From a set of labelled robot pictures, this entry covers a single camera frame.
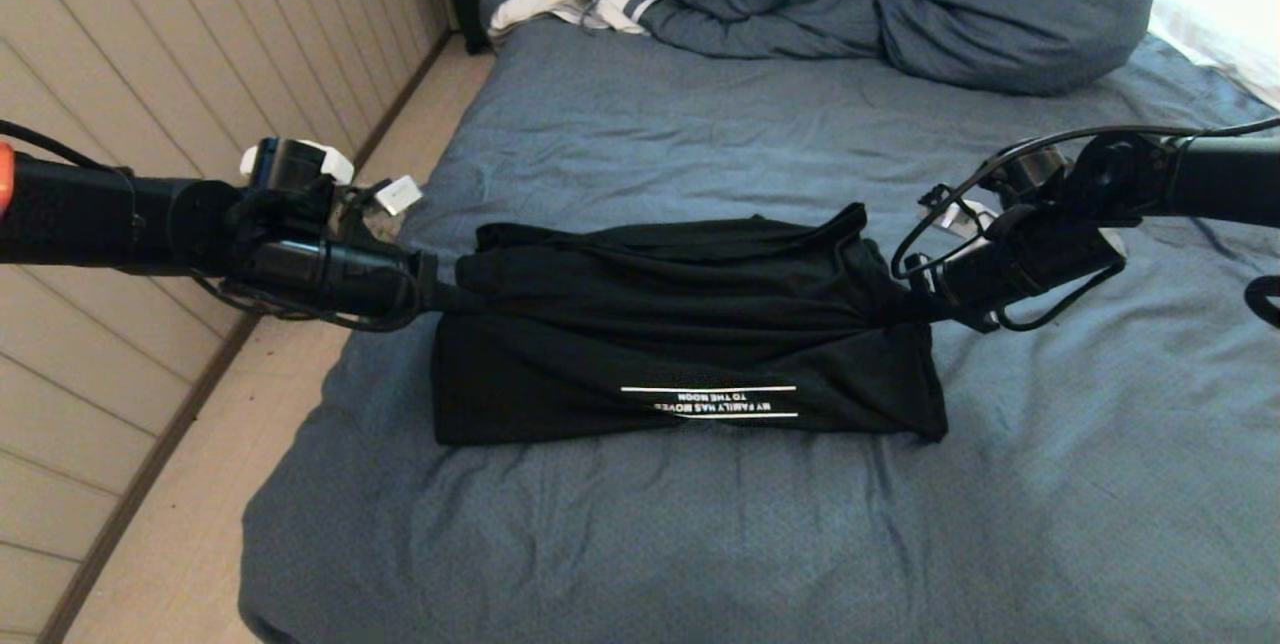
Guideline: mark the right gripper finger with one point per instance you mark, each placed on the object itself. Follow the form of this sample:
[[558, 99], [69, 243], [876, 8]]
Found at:
[[925, 309]]

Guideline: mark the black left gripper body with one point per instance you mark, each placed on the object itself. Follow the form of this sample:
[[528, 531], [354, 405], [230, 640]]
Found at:
[[340, 274]]

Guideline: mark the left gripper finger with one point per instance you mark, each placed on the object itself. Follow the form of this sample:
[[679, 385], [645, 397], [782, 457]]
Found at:
[[455, 299]]

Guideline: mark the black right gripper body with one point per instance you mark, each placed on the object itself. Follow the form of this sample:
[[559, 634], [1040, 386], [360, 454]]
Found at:
[[1020, 264]]

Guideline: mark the black moon print T-shirt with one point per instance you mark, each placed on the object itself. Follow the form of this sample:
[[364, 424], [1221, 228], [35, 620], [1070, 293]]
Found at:
[[680, 324]]

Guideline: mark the blue bed sheet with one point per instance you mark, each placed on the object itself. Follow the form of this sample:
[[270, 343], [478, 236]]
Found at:
[[750, 544]]

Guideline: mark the white pillow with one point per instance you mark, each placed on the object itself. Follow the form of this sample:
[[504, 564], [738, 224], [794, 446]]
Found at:
[[1225, 34]]

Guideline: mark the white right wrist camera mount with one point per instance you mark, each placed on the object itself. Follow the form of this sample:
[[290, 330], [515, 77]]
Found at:
[[965, 214]]

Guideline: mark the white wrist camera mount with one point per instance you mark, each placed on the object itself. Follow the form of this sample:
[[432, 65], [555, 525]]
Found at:
[[965, 214], [400, 194]]

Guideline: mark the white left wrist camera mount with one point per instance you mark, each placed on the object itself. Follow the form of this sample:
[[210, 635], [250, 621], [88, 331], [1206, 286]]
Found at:
[[400, 194]]

